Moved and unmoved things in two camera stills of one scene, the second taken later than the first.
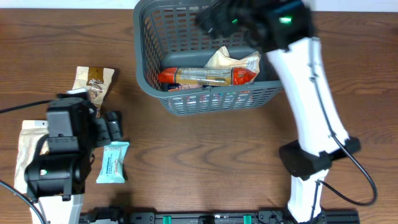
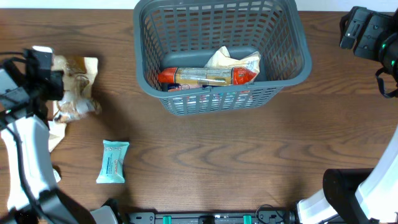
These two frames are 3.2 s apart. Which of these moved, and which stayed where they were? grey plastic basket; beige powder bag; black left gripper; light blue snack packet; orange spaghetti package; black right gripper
Moved: black right gripper; black left gripper
Stayed: beige powder bag; light blue snack packet; orange spaghetti package; grey plastic basket
